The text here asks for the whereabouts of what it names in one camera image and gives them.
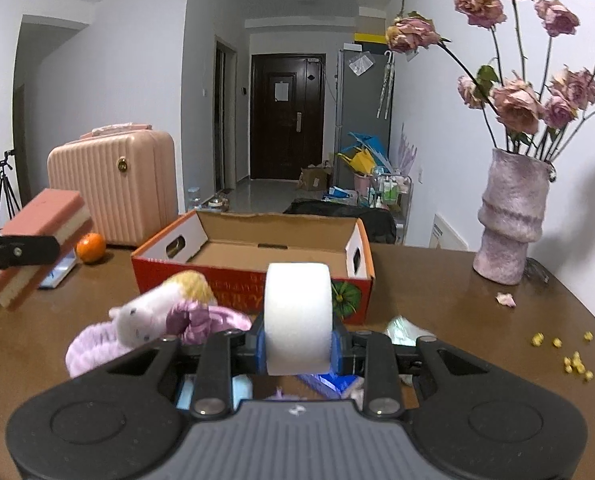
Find blue handkerchief tissue pack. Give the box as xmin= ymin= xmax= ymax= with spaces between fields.
xmin=297 ymin=373 xmax=363 ymax=400

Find iridescent plastic bag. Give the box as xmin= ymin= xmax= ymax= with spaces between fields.
xmin=384 ymin=315 xmax=435 ymax=347

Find purple satin scrunchie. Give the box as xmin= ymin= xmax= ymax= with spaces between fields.
xmin=165 ymin=300 xmax=252 ymax=344

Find white round foam piece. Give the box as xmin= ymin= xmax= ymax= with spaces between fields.
xmin=263 ymin=262 xmax=333 ymax=376

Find pink layered sponge block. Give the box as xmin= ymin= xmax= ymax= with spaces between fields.
xmin=0 ymin=188 xmax=92 ymax=310

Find white yellow plush toy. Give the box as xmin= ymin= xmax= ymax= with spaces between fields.
xmin=109 ymin=270 xmax=217 ymax=348

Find light blue tissue pack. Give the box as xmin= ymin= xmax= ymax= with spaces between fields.
xmin=38 ymin=249 xmax=77 ymax=289

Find black tripod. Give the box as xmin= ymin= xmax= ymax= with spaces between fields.
xmin=0 ymin=150 xmax=21 ymax=224

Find orange fruit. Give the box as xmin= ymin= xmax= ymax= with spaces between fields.
xmin=75 ymin=232 xmax=107 ymax=264

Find red cardboard pumpkin box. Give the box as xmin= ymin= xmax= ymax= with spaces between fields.
xmin=132 ymin=210 xmax=375 ymax=325

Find pink ribbed suitcase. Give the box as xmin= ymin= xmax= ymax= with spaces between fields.
xmin=47 ymin=122 xmax=178 ymax=247

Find cluttered utility cart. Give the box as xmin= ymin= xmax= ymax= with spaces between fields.
xmin=354 ymin=166 xmax=413 ymax=245

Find fallen pink petal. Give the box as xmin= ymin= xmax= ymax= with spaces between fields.
xmin=496 ymin=292 xmax=517 ymax=309

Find brown cardboard box on floor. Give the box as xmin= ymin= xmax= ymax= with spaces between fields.
xmin=297 ymin=162 xmax=333 ymax=192

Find glasses behind vase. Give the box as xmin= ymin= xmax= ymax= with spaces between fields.
xmin=524 ymin=258 xmax=550 ymax=284

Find yellow crumbs on table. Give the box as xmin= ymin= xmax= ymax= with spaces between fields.
xmin=529 ymin=333 xmax=595 ymax=382

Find pink textured vase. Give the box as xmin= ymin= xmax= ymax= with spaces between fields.
xmin=473 ymin=148 xmax=550 ymax=286

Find dark entrance door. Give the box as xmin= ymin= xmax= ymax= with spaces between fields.
xmin=250 ymin=53 xmax=326 ymax=181

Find grey refrigerator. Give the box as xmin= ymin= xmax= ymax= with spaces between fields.
xmin=334 ymin=48 xmax=395 ymax=187

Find dried pink rose bouquet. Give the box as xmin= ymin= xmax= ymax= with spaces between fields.
xmin=387 ymin=0 xmax=595 ymax=162

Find yellow box on refrigerator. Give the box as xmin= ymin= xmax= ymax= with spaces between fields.
xmin=354 ymin=32 xmax=386 ymax=44

